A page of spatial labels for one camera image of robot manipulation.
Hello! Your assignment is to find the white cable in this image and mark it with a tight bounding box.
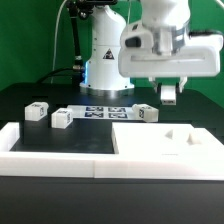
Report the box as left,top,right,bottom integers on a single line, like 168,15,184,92
50,0,69,85

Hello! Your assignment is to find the white square table top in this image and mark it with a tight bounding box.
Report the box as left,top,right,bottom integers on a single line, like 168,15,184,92
111,122,224,162

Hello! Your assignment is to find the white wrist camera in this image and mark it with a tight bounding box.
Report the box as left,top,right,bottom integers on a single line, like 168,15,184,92
120,23,154,49

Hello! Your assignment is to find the white sheet with AprilTags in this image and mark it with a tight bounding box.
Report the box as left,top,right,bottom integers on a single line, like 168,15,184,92
69,105,136,120

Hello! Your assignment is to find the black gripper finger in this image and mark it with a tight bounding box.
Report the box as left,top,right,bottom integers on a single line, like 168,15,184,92
178,77,188,93
148,77,161,93

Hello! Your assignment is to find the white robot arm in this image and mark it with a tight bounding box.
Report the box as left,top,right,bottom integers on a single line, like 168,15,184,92
80,0,224,100

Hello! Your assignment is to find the white U-shaped obstacle fence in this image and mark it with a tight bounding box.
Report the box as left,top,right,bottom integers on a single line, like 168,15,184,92
0,122,224,180

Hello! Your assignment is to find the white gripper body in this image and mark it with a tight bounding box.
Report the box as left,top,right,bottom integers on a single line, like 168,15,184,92
118,34,223,78

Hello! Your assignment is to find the black cable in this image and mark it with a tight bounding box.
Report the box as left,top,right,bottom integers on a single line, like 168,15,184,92
35,67,83,84

